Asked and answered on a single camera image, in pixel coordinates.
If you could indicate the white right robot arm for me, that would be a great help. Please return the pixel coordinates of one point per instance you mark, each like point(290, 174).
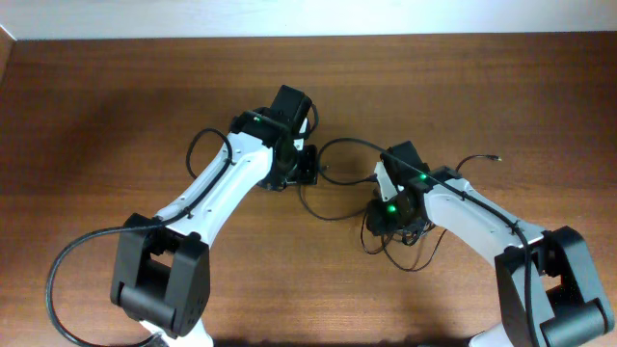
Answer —
point(548, 286)

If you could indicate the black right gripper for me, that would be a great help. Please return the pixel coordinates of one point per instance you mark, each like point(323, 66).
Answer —
point(379, 222)

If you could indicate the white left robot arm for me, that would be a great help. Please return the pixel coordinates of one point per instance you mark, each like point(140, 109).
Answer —
point(162, 270)

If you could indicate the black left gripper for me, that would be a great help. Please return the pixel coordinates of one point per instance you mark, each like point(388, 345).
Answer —
point(308, 174)

